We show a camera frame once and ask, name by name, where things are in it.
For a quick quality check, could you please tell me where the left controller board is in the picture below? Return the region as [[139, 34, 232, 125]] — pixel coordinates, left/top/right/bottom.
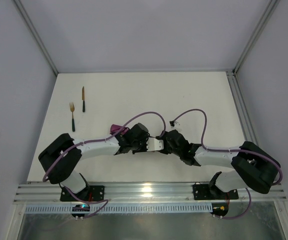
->
[[71, 203, 90, 220]]

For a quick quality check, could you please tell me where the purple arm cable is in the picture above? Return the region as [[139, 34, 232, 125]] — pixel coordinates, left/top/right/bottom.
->
[[169, 108, 284, 221], [42, 111, 167, 221]]

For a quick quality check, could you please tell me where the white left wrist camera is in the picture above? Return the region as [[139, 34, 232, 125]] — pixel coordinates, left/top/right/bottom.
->
[[147, 137, 164, 152]]

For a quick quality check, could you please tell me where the gold fork black handle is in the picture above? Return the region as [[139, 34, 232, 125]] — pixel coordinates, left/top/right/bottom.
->
[[69, 102, 76, 132]]

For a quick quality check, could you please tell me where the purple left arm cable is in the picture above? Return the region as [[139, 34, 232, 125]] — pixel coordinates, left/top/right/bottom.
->
[[42, 111, 167, 221]]

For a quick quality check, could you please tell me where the purple cloth napkin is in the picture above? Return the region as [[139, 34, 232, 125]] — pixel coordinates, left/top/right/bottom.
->
[[110, 124, 129, 135]]

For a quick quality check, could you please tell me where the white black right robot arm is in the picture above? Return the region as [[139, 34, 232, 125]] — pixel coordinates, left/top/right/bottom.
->
[[157, 130, 282, 199]]

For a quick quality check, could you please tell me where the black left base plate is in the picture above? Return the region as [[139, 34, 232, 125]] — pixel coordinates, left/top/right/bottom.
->
[[60, 185, 105, 202]]

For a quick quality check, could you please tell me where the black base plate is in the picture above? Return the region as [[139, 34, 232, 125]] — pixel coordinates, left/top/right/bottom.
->
[[60, 185, 105, 202], [192, 182, 239, 201]]

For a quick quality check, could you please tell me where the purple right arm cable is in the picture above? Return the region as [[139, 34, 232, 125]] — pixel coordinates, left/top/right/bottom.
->
[[169, 108, 284, 221]]

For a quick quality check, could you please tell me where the aluminium right side rail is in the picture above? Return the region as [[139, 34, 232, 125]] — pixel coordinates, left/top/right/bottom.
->
[[225, 70, 271, 181]]

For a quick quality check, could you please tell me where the gold knife black handle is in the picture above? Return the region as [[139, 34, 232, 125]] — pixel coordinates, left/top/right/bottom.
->
[[81, 86, 86, 113]]

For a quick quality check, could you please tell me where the right corner frame post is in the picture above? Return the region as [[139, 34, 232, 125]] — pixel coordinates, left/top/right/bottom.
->
[[232, 0, 280, 75]]

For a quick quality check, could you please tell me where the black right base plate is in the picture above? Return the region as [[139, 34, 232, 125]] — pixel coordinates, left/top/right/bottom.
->
[[192, 182, 239, 201]]

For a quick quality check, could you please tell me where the right controller board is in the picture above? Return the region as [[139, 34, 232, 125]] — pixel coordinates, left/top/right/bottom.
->
[[210, 204, 229, 220]]

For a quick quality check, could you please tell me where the aluminium rail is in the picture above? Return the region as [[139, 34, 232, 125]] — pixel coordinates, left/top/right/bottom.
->
[[225, 70, 271, 181], [12, 181, 287, 205]]

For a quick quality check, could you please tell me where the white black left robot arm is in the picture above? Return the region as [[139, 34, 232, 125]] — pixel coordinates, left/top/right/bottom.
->
[[38, 123, 149, 194]]

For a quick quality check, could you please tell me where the aluminium front rail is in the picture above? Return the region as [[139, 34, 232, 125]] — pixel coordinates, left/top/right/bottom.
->
[[12, 181, 287, 205]]

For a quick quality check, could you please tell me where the controller board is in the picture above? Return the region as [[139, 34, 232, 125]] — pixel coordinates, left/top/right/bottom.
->
[[71, 203, 90, 220], [210, 204, 229, 220]]

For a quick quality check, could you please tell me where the slotted grey cable duct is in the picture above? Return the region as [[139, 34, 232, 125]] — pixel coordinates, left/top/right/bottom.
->
[[24, 202, 212, 214]]

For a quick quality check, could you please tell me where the left corner frame post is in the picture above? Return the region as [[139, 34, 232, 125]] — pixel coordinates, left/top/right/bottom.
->
[[11, 0, 59, 76]]

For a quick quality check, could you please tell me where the corner frame post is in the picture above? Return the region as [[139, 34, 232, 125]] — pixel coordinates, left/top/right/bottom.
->
[[11, 0, 59, 76], [232, 0, 280, 75]]

